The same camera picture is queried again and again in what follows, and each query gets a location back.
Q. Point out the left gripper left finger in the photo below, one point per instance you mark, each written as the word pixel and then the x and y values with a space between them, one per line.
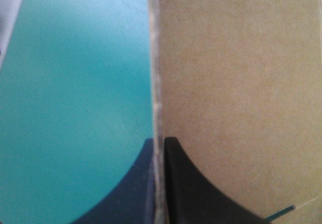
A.
pixel 130 196

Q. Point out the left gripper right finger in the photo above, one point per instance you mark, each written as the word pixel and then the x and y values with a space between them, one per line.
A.
pixel 186 196

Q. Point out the brown cardboard box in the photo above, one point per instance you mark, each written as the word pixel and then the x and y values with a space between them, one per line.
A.
pixel 239 83

